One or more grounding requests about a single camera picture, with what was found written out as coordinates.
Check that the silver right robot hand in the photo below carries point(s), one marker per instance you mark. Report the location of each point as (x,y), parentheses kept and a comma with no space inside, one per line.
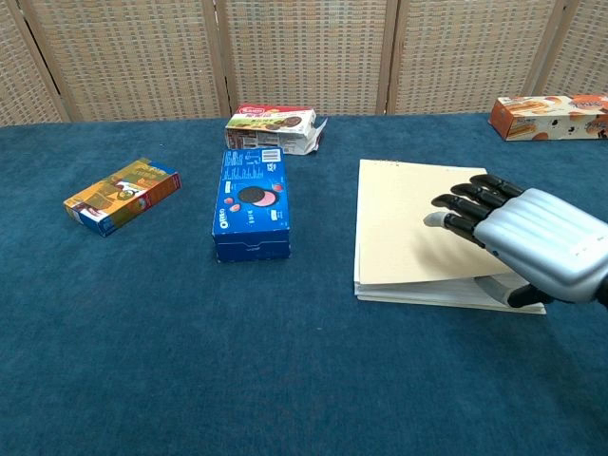
(541,237)

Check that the cream paper notepad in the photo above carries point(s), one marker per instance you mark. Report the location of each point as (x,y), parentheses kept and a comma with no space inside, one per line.
(394,228)

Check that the orange wafer biscuit box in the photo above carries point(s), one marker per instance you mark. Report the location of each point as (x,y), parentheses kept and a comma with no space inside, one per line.
(546,119)

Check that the blue Oreo cookie box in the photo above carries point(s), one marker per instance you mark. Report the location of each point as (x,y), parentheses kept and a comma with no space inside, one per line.
(252,209)

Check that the white and red cookie box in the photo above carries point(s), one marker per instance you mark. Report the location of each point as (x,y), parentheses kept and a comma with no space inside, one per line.
(271,128)

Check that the woven wooden folding screen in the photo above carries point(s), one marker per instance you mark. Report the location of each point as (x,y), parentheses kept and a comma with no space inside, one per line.
(304,57)

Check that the dark blue table cloth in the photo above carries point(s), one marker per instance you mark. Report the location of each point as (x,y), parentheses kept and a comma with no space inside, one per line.
(190,356)

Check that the yellow orange snack box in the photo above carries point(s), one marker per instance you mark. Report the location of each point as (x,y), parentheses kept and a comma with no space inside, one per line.
(121,197)

